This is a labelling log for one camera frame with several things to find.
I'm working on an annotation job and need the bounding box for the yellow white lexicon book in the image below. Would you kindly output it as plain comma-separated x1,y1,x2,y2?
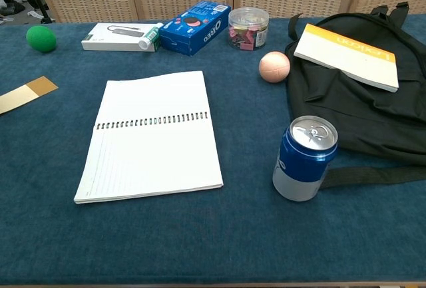
293,23,400,94

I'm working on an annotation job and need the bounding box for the brown cream bookmark with tassel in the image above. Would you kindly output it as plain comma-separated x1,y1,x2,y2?
0,75,59,116

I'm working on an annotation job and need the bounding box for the open white spiral notebook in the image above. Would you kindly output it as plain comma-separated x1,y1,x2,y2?
73,70,225,205

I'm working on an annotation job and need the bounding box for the pink ball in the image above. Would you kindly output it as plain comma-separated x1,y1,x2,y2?
258,51,292,84

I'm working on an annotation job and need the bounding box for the blue silver drink can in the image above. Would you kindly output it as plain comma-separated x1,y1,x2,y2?
272,115,339,202

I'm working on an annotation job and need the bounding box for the blue oreo cookie box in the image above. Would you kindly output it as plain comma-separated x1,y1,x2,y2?
158,0,232,57

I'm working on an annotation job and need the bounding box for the clear jar of binder clips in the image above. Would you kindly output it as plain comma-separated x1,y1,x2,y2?
228,7,270,51

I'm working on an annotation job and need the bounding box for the small green white bottle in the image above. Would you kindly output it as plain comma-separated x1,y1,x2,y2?
138,25,163,51

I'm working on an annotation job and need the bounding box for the blue carpet table mat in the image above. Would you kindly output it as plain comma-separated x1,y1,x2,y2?
0,13,426,285

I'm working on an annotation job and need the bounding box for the white usb hub box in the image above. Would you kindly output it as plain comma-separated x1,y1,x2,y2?
81,22,164,53

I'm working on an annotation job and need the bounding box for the black backpack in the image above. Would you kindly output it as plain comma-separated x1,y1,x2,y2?
285,1,426,190

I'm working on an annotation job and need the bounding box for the green foam ball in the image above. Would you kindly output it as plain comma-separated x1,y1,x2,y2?
25,25,58,54

